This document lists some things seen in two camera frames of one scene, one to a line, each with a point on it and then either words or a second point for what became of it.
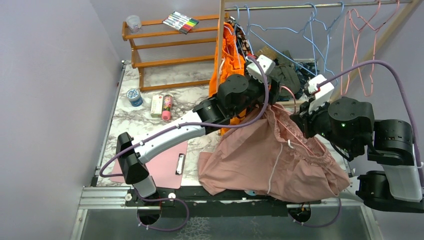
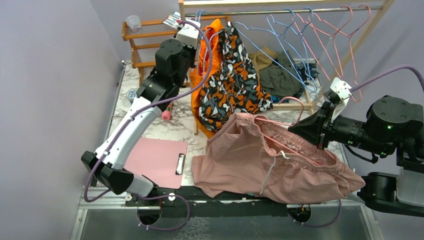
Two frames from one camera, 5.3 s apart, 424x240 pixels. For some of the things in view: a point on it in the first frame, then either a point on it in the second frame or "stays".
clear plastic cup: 133,22 stays
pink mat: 167,169 stays
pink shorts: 266,154 stays
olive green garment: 286,73 stays
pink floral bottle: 166,113 stays
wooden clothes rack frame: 363,70 → 384,6
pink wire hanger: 294,112 → 295,123
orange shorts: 233,63 → 215,28
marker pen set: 180,22 stays
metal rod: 311,7 → 201,14
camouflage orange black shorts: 241,37 → 231,85
